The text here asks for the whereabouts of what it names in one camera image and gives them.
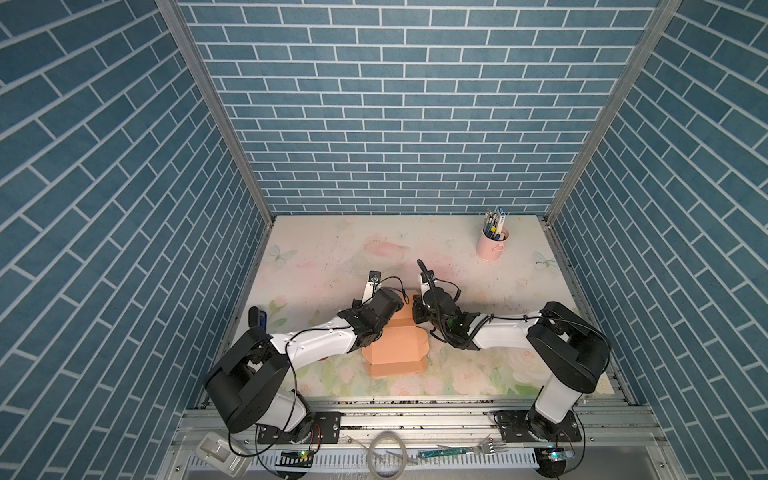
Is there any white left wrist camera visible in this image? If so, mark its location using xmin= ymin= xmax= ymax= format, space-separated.
xmin=361 ymin=270 xmax=382 ymax=303

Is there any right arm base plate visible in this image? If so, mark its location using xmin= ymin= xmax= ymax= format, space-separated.
xmin=490 ymin=409 xmax=583 ymax=443

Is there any green handled fork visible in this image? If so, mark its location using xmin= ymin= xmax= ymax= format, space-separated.
xmin=417 ymin=436 xmax=508 ymax=460

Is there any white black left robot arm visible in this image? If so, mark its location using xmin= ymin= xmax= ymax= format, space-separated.
xmin=204 ymin=289 xmax=404 ymax=442

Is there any pink metal pen cup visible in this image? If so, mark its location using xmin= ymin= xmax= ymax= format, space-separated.
xmin=476 ymin=227 xmax=509 ymax=262

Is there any blue stapler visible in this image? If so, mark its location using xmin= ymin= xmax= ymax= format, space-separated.
xmin=247 ymin=306 xmax=268 ymax=331

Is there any aluminium left corner post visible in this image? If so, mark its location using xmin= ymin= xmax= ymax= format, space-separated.
xmin=156 ymin=0 xmax=274 ymax=228

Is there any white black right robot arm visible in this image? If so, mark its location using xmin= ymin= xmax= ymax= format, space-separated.
xmin=413 ymin=287 xmax=611 ymax=429

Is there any white plastic holder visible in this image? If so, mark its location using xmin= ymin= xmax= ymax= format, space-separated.
xmin=195 ymin=431 xmax=254 ymax=479

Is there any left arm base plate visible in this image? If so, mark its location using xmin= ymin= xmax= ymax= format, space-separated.
xmin=257 ymin=411 xmax=342 ymax=445

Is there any white labelled marker pen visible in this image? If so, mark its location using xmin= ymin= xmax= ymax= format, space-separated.
xmin=493 ymin=208 xmax=506 ymax=241

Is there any aluminium corner post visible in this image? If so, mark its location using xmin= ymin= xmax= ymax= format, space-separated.
xmin=156 ymin=0 xmax=274 ymax=228
xmin=544 ymin=0 xmax=682 ymax=228

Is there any peach cardboard paper box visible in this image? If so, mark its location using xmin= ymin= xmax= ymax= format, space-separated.
xmin=362 ymin=305 xmax=430 ymax=378

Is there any coiled grey cable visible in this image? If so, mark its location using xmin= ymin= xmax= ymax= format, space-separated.
xmin=365 ymin=430 xmax=410 ymax=480

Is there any aluminium right corner post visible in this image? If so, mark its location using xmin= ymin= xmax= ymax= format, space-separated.
xmin=544 ymin=0 xmax=682 ymax=228

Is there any aluminium front rail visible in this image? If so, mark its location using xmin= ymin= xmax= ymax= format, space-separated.
xmin=173 ymin=397 xmax=667 ymax=448

